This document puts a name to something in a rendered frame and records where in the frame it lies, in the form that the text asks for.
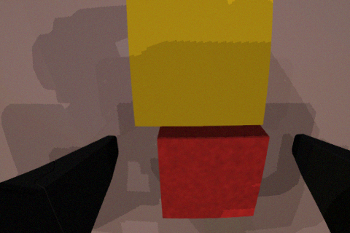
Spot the red block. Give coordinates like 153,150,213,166
157,125,269,218

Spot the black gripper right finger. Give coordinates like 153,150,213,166
292,134,350,233

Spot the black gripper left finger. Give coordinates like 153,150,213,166
0,136,119,233

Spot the yellow block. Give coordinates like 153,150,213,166
126,0,273,126

